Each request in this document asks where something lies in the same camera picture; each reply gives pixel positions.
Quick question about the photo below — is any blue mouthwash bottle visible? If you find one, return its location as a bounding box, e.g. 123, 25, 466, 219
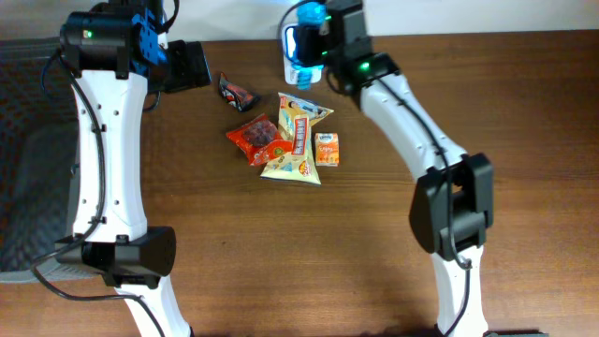
294, 1, 327, 90

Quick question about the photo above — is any silver dark snack packet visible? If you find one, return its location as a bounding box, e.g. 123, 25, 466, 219
218, 72, 261, 112

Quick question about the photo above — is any yellow snack bag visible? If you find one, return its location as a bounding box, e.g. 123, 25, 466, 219
260, 93, 333, 185

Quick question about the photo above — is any red snack bag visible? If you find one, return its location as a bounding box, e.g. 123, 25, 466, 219
226, 114, 292, 166

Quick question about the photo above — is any orange tissue pack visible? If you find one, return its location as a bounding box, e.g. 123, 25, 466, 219
314, 133, 340, 167

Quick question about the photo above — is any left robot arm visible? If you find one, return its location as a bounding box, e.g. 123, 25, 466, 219
55, 1, 211, 336

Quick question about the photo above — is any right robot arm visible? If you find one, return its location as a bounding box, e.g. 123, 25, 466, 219
279, 0, 494, 336

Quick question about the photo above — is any white barcode scanner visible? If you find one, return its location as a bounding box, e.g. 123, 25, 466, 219
280, 23, 323, 90

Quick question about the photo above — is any grey plastic mesh basket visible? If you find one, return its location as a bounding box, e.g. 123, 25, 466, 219
1, 38, 90, 284

